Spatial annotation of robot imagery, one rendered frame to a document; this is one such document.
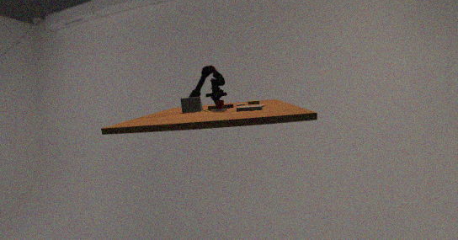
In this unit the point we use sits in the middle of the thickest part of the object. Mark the dark red cup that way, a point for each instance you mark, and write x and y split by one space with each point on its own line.
219 104

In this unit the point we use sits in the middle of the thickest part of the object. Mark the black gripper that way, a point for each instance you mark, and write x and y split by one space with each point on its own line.
215 95

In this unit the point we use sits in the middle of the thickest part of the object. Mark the beige flat rectangular block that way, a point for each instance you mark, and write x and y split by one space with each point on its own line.
250 107

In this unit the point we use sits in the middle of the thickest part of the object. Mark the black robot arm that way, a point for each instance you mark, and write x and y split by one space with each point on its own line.
219 81

